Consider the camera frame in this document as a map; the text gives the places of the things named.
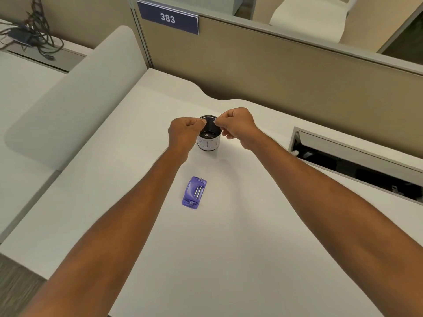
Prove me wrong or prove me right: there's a person's left hand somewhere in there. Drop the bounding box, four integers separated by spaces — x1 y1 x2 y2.
168 117 207 156

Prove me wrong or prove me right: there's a person's right hand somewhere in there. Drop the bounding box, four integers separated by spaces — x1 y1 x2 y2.
214 107 262 151

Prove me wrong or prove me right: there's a person's right forearm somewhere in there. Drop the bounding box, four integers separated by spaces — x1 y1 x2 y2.
246 130 423 317

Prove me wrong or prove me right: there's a person's left forearm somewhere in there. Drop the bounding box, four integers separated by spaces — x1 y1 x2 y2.
18 147 192 317

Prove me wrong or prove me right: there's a black and white cylindrical container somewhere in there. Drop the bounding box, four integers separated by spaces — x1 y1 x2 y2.
197 115 222 152

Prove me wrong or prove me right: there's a purple plastic battery holder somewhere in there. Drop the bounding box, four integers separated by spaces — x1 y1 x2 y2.
181 176 207 209

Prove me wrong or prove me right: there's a beige cubicle partition panel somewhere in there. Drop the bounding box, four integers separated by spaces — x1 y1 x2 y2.
130 0 423 159

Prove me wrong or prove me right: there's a blue number sign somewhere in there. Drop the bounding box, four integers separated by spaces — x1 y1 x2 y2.
136 0 199 35

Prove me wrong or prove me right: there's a grey rounded desk divider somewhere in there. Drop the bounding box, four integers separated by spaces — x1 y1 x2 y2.
4 25 149 171

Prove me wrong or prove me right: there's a white chair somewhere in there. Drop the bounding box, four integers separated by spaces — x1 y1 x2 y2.
269 0 360 44

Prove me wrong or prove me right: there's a grey desk cable cover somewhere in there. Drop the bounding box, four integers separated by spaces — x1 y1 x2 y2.
6 43 87 74

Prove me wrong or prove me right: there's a bundle of black cables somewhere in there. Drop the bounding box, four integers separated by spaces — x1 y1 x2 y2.
0 0 65 61

